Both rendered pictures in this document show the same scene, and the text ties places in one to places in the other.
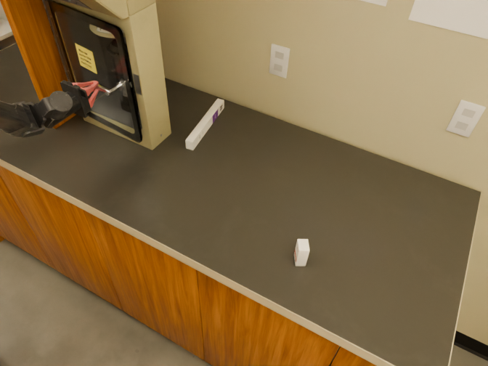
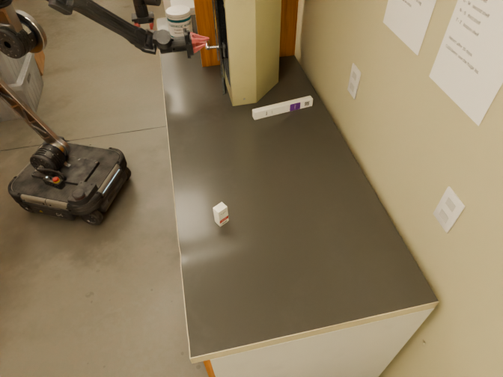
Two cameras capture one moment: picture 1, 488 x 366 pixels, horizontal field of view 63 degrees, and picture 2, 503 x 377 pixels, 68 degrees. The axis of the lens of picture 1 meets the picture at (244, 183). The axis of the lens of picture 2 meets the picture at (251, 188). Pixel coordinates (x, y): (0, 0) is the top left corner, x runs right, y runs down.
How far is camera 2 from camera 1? 0.85 m
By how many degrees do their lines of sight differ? 35
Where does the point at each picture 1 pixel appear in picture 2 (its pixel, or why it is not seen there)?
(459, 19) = (462, 93)
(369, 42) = (403, 89)
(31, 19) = not seen: outside the picture
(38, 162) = (173, 79)
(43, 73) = (203, 25)
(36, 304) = (168, 180)
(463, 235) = (361, 309)
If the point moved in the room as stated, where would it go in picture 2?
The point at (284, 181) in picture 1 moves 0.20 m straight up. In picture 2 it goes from (281, 174) to (284, 132)
